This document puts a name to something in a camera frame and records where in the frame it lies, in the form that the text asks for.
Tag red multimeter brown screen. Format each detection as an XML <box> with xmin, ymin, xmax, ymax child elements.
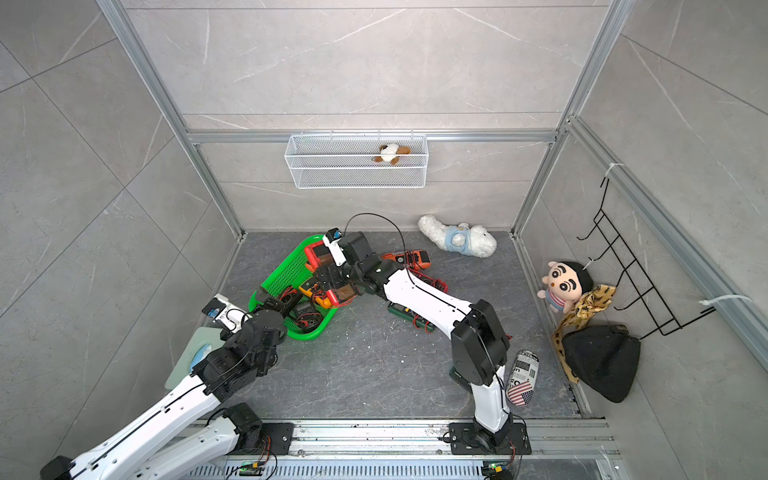
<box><xmin>304</xmin><ymin>241</ymin><xmax>357</xmax><ymax>308</ymax></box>

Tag dark green multimeter yellow button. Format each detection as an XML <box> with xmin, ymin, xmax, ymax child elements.
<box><xmin>387</xmin><ymin>302</ymin><xmax>435</xmax><ymax>333</ymax></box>

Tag black wire wall rack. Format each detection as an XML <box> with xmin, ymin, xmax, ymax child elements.
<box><xmin>577</xmin><ymin>178</ymin><xmax>716</xmax><ymax>340</ymax></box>

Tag small brown white plush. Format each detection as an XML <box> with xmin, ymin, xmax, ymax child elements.
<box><xmin>373</xmin><ymin>143</ymin><xmax>411</xmax><ymax>165</ymax></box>

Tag white plush dog blue shirt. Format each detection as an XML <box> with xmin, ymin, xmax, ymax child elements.
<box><xmin>417</xmin><ymin>214</ymin><xmax>497</xmax><ymax>258</ymax></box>

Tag leopard print cloth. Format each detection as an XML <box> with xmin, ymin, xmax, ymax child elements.
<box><xmin>551</xmin><ymin>285</ymin><xmax>617</xmax><ymax>384</ymax></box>

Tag small black multimeter red leads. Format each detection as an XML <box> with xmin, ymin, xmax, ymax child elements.
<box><xmin>279</xmin><ymin>286</ymin><xmax>324</xmax><ymax>334</ymax></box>

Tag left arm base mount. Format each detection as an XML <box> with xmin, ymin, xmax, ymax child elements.
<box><xmin>205</xmin><ymin>402</ymin><xmax>295</xmax><ymax>455</ymax></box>

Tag newspaper flag print pouch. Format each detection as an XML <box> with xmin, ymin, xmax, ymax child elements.
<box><xmin>506</xmin><ymin>350</ymin><xmax>540</xmax><ymax>406</ymax></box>

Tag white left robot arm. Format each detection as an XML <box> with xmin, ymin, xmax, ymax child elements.
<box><xmin>39</xmin><ymin>309</ymin><xmax>287</xmax><ymax>479</ymax></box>

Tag orange multimeter back side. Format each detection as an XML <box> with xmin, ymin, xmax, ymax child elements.
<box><xmin>381</xmin><ymin>250</ymin><xmax>431</xmax><ymax>271</ymax></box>

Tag red multimeter with leads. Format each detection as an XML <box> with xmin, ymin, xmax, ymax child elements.
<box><xmin>410</xmin><ymin>270</ymin><xmax>448</xmax><ymax>293</ymax></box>

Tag black fabric bag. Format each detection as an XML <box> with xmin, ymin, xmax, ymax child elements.
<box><xmin>563</xmin><ymin>324</ymin><xmax>641</xmax><ymax>403</ymax></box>

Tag green multimeter grey screen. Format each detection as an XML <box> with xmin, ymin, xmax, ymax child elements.
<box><xmin>449</xmin><ymin>366</ymin><xmax>472</xmax><ymax>393</ymax></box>

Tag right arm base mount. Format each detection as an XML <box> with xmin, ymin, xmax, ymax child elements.
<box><xmin>439</xmin><ymin>414</ymin><xmax>532</xmax><ymax>456</ymax></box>

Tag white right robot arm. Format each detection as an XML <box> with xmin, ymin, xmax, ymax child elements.
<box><xmin>304</xmin><ymin>229</ymin><xmax>512</xmax><ymax>443</ymax></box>

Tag green plastic basket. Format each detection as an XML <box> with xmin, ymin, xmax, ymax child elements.
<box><xmin>248</xmin><ymin>234</ymin><xmax>338</xmax><ymax>341</ymax></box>

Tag cartoon boy plush doll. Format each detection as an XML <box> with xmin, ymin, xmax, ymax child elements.
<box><xmin>536</xmin><ymin>261</ymin><xmax>594</xmax><ymax>314</ymax></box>

